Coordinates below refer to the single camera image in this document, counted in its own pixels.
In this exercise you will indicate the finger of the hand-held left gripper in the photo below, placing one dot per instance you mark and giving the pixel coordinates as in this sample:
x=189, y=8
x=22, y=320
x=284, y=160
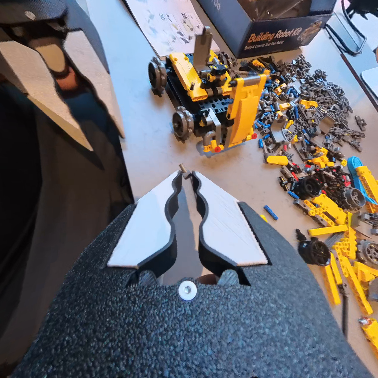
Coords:
x=32, y=76
x=94, y=76

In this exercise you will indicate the blue toy pin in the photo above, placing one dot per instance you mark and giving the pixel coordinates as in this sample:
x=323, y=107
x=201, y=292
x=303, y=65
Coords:
x=270, y=212

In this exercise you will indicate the dark blue cardboard box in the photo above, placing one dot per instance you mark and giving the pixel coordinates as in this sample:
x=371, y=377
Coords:
x=265, y=41

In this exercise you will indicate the person's left hand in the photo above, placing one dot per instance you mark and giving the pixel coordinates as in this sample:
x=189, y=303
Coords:
x=66, y=81

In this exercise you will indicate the yellow black toy brick vehicle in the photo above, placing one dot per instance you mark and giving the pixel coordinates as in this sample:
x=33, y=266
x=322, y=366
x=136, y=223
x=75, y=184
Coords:
x=245, y=112

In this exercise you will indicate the yellow toy beam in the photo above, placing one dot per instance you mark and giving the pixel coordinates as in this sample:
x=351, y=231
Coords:
x=263, y=217

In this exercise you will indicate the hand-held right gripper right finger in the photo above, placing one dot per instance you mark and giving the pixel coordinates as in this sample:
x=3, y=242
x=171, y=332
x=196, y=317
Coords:
x=230, y=233

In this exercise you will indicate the pile of toy brick pieces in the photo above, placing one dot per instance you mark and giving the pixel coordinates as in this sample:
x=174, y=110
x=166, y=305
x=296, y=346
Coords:
x=310, y=118

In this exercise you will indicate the light blue curved toy panel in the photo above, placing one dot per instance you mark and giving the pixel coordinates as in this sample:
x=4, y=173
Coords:
x=354, y=169

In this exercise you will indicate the grey toy connector piece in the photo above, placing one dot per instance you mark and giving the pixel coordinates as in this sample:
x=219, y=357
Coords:
x=184, y=173

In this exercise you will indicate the black toy wheel hub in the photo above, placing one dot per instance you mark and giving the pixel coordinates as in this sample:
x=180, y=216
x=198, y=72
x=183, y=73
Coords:
x=307, y=187
x=314, y=252

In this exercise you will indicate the white instruction sheet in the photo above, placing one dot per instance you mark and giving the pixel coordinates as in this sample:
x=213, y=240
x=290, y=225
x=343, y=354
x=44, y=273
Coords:
x=165, y=26

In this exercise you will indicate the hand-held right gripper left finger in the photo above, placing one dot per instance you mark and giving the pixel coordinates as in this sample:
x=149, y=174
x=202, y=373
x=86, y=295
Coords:
x=144, y=236

